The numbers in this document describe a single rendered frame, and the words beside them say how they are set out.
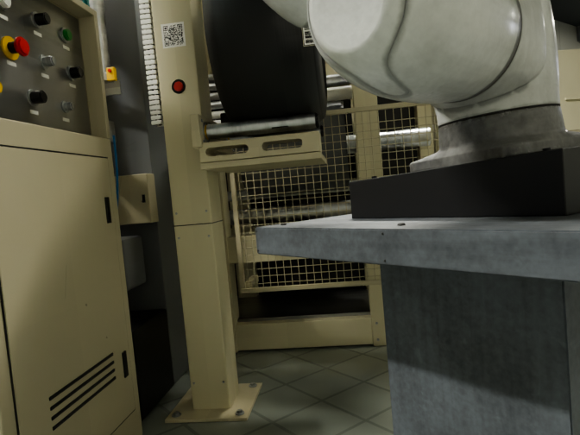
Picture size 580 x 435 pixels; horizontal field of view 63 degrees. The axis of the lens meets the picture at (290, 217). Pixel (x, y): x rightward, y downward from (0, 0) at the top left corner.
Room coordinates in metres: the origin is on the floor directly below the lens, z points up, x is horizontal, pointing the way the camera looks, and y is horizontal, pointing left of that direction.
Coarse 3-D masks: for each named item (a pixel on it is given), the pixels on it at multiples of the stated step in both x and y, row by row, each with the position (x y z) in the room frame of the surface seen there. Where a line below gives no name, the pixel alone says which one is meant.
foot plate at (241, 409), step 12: (240, 384) 1.71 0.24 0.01; (252, 384) 1.68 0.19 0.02; (240, 396) 1.60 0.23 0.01; (252, 396) 1.60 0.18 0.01; (180, 408) 1.55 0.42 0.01; (192, 408) 1.54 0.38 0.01; (228, 408) 1.52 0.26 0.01; (240, 408) 1.51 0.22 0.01; (168, 420) 1.48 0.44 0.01; (180, 420) 1.47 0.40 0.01; (192, 420) 1.47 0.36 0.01; (204, 420) 1.46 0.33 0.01; (216, 420) 1.46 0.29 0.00; (228, 420) 1.45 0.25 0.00; (240, 420) 1.45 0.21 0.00
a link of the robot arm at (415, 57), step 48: (336, 0) 0.43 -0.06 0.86; (384, 0) 0.40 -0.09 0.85; (432, 0) 0.41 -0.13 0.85; (480, 0) 0.44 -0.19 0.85; (336, 48) 0.44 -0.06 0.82; (384, 48) 0.42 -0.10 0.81; (432, 48) 0.43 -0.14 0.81; (480, 48) 0.47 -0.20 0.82; (384, 96) 0.50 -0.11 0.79; (432, 96) 0.50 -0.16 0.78
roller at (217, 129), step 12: (252, 120) 1.43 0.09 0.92; (264, 120) 1.42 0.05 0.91; (276, 120) 1.42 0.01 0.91; (288, 120) 1.41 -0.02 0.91; (300, 120) 1.40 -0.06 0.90; (312, 120) 1.40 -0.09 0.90; (216, 132) 1.44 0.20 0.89; (228, 132) 1.43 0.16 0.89; (240, 132) 1.43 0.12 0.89; (252, 132) 1.43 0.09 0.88; (264, 132) 1.43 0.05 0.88
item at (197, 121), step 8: (192, 120) 1.41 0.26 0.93; (200, 120) 1.42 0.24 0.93; (208, 120) 1.51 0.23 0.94; (192, 128) 1.41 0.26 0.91; (200, 128) 1.42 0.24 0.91; (192, 136) 1.41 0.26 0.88; (200, 136) 1.41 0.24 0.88; (192, 144) 1.41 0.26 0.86; (200, 144) 1.41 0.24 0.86; (216, 152) 1.61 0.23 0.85; (224, 152) 1.67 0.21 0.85; (232, 152) 1.79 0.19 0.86
